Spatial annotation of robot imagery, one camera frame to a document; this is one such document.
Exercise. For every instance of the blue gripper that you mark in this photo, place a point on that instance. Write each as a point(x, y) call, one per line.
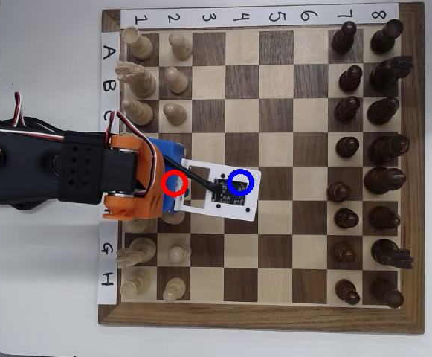
point(172, 153)

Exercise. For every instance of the black and orange robot arm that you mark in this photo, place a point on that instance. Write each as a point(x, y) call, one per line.
point(26, 167)

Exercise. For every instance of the light wooden pawn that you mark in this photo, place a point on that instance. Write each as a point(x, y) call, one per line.
point(180, 46)
point(174, 113)
point(174, 288)
point(176, 80)
point(174, 219)
point(178, 253)

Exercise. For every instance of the light wooden bishop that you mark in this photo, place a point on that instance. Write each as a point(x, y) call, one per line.
point(141, 113)
point(141, 227)

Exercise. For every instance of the light wooden knight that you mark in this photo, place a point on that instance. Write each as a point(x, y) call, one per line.
point(143, 82)
point(143, 247)

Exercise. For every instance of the white paper strip with letters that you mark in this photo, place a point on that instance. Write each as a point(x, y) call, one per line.
point(108, 74)

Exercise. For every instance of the light wooden rook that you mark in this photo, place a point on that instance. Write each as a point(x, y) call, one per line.
point(135, 284)
point(141, 46)

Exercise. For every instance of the white paper strip with numbers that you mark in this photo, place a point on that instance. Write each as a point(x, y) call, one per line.
point(223, 16)

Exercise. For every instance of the dark wooden pawn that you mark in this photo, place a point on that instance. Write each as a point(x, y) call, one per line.
point(347, 292)
point(346, 109)
point(338, 192)
point(344, 37)
point(347, 147)
point(349, 79)
point(344, 252)
point(345, 218)

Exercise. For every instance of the wooden chessboard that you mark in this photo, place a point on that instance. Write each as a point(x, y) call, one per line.
point(275, 316)

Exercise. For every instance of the dark wooden king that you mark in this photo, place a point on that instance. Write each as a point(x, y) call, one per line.
point(383, 180)

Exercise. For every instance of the dark wooden bishop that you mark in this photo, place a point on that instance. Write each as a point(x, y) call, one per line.
point(383, 217)
point(382, 111)

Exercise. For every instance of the dark wooden queen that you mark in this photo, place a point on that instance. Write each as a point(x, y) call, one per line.
point(388, 148)

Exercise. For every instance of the dark wooden knight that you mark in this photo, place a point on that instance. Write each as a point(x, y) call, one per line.
point(386, 251)
point(386, 74)

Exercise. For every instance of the dark wooden rook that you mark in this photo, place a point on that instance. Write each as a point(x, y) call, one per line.
point(384, 37)
point(386, 292)

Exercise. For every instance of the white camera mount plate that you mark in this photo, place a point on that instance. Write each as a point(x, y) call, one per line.
point(234, 212)

